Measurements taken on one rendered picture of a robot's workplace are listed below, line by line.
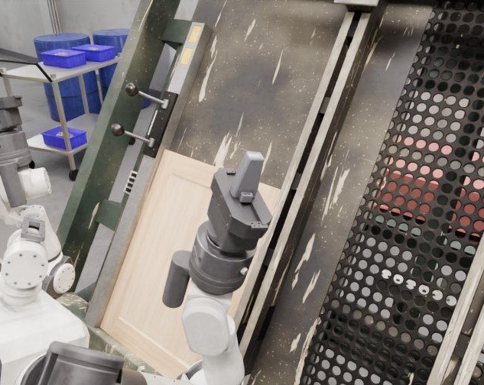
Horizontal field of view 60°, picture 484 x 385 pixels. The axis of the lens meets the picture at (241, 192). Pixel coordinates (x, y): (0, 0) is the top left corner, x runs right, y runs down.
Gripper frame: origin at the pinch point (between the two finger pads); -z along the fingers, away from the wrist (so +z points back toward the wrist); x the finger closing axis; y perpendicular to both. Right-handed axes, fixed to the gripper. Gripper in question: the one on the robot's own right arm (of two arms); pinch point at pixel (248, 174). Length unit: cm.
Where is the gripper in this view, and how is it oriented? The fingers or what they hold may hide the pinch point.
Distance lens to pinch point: 53.3
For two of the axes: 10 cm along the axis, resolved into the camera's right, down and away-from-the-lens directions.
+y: 9.2, 0.3, 4.0
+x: -3.0, -6.1, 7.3
